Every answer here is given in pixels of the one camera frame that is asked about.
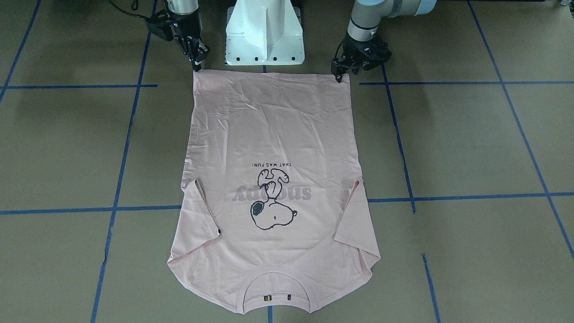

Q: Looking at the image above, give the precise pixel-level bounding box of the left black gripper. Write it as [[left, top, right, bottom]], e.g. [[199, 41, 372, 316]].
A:
[[331, 37, 381, 83]]

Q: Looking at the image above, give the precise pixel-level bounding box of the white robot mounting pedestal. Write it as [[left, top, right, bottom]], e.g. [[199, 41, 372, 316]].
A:
[[224, 0, 305, 65]]

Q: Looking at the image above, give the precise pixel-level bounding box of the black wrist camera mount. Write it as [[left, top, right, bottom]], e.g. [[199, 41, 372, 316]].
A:
[[145, 10, 174, 41], [361, 38, 392, 71]]

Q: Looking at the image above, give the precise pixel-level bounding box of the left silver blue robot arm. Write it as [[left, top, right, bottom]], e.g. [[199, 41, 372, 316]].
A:
[[331, 0, 437, 83]]

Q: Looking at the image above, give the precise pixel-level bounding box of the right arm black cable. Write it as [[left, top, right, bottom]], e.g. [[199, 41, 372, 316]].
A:
[[108, 0, 166, 23]]

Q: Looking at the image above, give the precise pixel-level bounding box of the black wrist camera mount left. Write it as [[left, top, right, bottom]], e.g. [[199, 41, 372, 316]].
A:
[[361, 38, 392, 71]]

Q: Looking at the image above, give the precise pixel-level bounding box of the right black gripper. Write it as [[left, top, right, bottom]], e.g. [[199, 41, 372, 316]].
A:
[[172, 12, 210, 72]]

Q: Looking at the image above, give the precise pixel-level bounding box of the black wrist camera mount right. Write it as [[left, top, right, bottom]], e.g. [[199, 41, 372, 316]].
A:
[[145, 10, 174, 41]]

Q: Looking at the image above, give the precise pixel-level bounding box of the pink Snoopy t-shirt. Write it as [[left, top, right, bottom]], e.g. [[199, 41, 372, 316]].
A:
[[167, 70, 381, 314]]

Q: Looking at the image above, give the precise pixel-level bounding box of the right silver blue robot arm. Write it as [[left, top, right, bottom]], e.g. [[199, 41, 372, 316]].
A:
[[165, 0, 211, 72]]

